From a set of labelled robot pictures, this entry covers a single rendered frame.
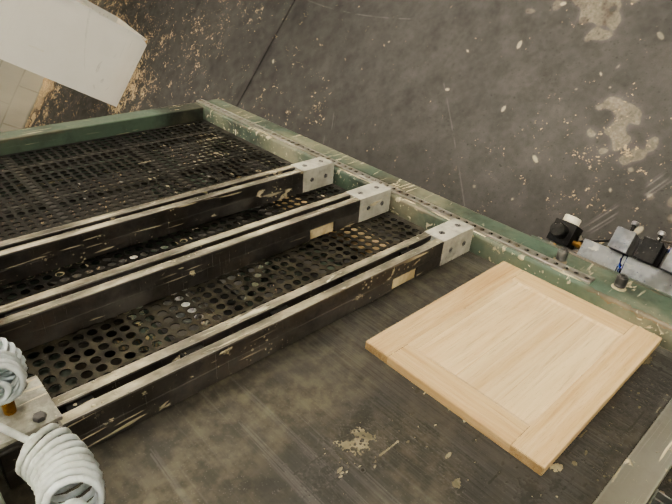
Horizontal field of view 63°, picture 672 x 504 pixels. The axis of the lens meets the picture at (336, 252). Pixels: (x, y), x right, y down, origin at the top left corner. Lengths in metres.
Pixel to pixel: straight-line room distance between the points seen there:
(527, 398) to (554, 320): 0.26
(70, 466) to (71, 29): 4.08
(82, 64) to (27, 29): 0.42
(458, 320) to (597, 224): 1.22
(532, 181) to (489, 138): 0.29
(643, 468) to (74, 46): 4.29
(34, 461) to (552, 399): 0.78
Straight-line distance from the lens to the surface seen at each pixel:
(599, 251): 1.50
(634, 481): 0.95
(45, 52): 4.56
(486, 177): 2.47
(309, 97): 3.21
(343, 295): 1.10
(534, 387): 1.06
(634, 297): 1.35
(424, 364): 1.03
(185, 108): 2.27
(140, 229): 1.39
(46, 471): 0.65
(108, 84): 4.75
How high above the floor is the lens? 2.19
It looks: 52 degrees down
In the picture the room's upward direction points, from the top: 74 degrees counter-clockwise
